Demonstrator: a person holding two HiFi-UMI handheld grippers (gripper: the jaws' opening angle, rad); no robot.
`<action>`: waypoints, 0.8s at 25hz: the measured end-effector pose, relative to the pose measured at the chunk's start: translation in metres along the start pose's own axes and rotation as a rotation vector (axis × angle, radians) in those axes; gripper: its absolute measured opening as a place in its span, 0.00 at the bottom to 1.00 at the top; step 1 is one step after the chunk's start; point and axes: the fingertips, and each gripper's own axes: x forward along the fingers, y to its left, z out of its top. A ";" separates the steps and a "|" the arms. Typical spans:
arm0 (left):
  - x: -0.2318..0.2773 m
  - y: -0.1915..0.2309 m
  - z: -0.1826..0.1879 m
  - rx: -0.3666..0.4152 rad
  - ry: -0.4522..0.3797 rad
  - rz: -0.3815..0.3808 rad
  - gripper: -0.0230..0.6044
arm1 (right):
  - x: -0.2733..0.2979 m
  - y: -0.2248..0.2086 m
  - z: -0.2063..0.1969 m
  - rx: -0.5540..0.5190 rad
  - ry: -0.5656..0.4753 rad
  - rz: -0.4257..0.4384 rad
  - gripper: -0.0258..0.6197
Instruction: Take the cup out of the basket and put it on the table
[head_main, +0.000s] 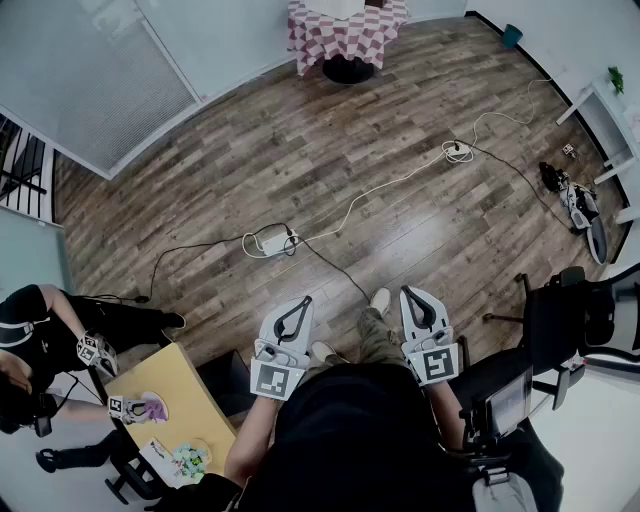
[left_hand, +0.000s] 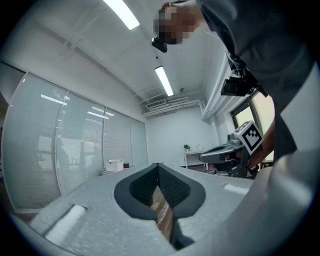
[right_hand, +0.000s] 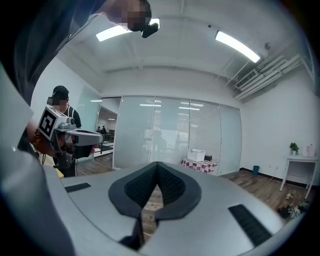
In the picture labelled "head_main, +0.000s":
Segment white shelf unit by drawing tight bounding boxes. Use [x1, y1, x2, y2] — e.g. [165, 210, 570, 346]
[555, 74, 640, 226]

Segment person's khaki trousers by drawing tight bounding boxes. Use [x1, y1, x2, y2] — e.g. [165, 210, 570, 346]
[303, 304, 412, 384]

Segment yellow wooden desk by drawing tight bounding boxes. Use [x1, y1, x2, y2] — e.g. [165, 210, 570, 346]
[102, 341, 237, 490]

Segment white power strip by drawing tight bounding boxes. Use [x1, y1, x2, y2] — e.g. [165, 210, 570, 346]
[258, 227, 300, 257]
[441, 140, 474, 163]

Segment person's beige shoe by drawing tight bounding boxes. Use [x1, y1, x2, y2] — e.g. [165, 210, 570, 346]
[310, 340, 351, 365]
[369, 286, 393, 317]

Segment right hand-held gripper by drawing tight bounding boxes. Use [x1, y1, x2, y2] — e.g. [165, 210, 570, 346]
[399, 285, 461, 388]

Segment person's left beige shoe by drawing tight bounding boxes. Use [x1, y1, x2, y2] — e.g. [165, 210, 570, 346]
[310, 340, 351, 365]

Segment black round table base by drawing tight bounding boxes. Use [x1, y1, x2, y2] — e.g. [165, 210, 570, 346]
[321, 53, 377, 86]

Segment purple pink toy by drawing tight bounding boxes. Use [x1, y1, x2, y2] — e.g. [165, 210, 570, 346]
[141, 391, 170, 424]

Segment person's right forearm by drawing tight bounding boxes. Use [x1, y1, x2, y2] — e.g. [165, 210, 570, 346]
[424, 382, 467, 451]

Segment black floor cable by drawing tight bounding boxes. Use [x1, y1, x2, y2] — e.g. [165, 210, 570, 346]
[467, 143, 577, 234]
[133, 234, 264, 305]
[292, 238, 372, 303]

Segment black metal railing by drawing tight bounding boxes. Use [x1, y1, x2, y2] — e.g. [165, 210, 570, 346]
[0, 113, 54, 222]

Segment person's left forearm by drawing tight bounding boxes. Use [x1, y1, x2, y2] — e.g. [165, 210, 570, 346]
[223, 397, 282, 484]

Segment unused white gripper device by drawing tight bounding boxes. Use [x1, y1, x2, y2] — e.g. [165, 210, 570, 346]
[538, 162, 609, 265]

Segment person's right beige shoe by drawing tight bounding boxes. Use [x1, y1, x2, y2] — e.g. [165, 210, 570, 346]
[369, 286, 393, 317]

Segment round table with checkered cloth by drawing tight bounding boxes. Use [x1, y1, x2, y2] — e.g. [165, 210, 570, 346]
[286, 0, 410, 77]

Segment white printed booklet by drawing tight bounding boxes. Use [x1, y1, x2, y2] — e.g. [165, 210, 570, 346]
[138, 436, 187, 489]

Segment black desk base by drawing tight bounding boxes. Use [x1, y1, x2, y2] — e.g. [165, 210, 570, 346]
[194, 349, 252, 417]

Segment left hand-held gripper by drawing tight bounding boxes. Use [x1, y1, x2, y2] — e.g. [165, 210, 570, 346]
[249, 296, 315, 403]

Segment person's black shirt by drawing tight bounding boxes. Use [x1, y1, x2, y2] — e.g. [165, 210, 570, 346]
[144, 363, 566, 512]

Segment grey backpack strap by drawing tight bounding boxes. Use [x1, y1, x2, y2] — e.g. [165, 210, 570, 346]
[471, 462, 540, 512]

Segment green toy cluster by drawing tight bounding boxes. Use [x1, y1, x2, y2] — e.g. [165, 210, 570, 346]
[171, 441, 210, 484]

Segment black chest-mounted monitor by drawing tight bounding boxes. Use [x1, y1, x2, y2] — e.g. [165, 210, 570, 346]
[458, 368, 535, 451]

